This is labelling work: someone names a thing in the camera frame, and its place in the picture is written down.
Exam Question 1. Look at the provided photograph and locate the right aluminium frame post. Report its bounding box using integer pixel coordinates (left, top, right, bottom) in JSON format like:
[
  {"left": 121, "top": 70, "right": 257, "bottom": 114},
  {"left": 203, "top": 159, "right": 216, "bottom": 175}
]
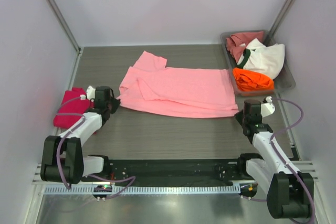
[{"left": 269, "top": 0, "right": 295, "bottom": 36}]

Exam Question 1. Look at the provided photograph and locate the dusty rose t shirt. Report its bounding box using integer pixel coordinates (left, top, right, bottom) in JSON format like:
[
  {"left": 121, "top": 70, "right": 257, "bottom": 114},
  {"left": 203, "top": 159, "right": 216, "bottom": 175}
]
[{"left": 226, "top": 31, "right": 264, "bottom": 62}]

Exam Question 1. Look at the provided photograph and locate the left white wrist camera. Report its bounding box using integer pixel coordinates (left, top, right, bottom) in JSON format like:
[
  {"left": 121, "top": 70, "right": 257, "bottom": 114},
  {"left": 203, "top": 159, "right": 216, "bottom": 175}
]
[{"left": 80, "top": 86, "right": 96, "bottom": 100}]

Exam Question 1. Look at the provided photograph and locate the white slotted cable duct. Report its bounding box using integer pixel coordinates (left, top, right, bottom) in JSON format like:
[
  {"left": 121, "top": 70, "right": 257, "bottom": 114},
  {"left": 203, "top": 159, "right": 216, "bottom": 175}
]
[{"left": 44, "top": 185, "right": 241, "bottom": 195}]

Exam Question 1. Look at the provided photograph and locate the aluminium front rail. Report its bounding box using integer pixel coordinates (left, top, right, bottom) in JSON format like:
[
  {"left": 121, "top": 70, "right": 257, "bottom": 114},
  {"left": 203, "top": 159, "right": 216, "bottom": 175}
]
[{"left": 32, "top": 161, "right": 319, "bottom": 185}]

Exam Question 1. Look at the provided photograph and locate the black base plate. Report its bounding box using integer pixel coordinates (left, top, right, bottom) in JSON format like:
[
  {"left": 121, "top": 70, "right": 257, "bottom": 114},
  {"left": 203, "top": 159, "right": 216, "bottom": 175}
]
[{"left": 98, "top": 159, "right": 253, "bottom": 187}]

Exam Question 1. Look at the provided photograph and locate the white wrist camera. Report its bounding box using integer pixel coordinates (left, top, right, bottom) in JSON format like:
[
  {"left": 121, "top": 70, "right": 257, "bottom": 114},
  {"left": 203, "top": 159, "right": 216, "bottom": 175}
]
[
  {"left": 80, "top": 86, "right": 96, "bottom": 100},
  {"left": 261, "top": 96, "right": 275, "bottom": 118}
]

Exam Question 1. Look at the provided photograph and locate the white t shirt green collar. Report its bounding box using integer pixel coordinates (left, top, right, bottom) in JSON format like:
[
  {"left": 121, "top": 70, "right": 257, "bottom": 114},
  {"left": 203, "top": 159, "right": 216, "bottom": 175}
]
[{"left": 237, "top": 38, "right": 285, "bottom": 80}]

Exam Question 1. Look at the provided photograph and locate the left aluminium frame post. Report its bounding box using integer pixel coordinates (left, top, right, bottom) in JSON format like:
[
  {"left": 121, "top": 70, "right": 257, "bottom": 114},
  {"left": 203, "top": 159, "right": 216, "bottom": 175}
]
[{"left": 31, "top": 0, "right": 82, "bottom": 54}]

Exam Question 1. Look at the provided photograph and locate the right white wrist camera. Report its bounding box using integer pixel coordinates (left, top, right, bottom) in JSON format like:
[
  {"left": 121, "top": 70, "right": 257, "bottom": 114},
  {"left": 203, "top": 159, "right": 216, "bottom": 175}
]
[{"left": 261, "top": 96, "right": 275, "bottom": 118}]

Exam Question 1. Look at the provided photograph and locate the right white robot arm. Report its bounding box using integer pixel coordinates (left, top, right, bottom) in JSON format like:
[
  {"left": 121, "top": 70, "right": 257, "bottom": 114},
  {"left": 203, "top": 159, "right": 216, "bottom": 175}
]
[{"left": 235, "top": 97, "right": 316, "bottom": 223}]

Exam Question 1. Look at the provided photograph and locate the folded magenta t shirt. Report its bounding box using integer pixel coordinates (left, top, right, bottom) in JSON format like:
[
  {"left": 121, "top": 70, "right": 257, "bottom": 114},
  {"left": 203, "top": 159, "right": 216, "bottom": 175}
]
[{"left": 53, "top": 87, "right": 102, "bottom": 133}]

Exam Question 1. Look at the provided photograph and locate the light pink t shirt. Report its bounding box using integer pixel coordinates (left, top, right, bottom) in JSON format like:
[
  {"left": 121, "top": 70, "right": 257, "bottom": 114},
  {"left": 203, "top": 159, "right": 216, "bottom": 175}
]
[{"left": 119, "top": 51, "right": 238, "bottom": 119}]

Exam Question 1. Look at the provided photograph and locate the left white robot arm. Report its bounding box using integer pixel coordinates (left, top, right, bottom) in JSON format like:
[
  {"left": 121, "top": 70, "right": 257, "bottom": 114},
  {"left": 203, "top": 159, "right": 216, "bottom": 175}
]
[{"left": 40, "top": 86, "right": 121, "bottom": 189}]

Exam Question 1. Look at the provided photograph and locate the orange t shirt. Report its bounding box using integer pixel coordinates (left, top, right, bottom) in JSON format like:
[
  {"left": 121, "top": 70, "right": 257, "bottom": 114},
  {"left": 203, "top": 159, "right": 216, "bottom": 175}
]
[{"left": 233, "top": 68, "right": 274, "bottom": 91}]

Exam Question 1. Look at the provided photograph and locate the aluminium frame post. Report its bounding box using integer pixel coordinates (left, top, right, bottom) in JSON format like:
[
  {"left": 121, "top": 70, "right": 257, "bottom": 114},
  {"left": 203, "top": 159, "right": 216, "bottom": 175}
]
[
  {"left": 31, "top": 0, "right": 82, "bottom": 54},
  {"left": 269, "top": 0, "right": 295, "bottom": 36}
]

